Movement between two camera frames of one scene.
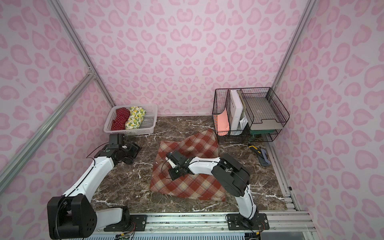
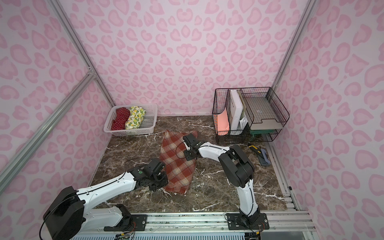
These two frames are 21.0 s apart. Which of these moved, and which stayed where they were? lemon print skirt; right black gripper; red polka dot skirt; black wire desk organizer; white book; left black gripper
Moved: left black gripper; right black gripper
Stayed: white book; lemon print skirt; black wire desk organizer; red polka dot skirt
